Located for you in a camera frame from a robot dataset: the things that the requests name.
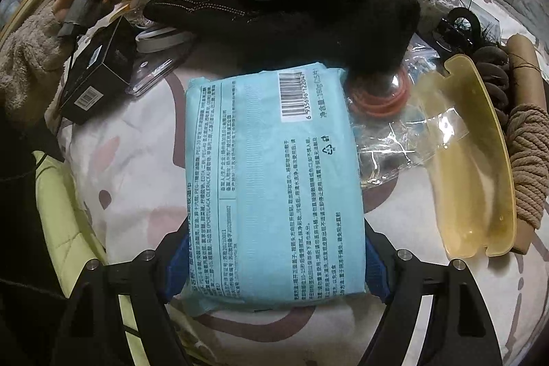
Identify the small black carton box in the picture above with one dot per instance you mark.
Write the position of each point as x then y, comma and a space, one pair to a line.
98, 70

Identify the red rubber rings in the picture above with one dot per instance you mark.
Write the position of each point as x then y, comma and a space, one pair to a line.
377, 106

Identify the black stitched glove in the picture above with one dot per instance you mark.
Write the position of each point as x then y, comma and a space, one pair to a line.
206, 6

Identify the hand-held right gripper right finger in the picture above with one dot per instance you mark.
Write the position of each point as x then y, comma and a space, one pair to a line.
377, 267

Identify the yellow translucent plastic case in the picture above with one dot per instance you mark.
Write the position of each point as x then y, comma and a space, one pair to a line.
467, 177

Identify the white tape roll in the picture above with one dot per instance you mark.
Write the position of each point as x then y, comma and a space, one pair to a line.
158, 42

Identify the person's black clothing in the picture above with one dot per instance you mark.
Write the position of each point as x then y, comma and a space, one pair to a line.
17, 220

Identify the clear plastic case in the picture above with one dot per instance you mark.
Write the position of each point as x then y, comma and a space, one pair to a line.
158, 70

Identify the pale green cloth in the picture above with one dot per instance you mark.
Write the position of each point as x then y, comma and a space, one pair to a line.
64, 211

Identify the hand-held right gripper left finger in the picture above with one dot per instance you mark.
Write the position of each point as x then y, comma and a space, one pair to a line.
176, 271

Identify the clear plastic bag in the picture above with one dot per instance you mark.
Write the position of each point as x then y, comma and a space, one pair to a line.
399, 143

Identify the light blue wet wipes pack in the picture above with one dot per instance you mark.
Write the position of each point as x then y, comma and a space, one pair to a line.
274, 198

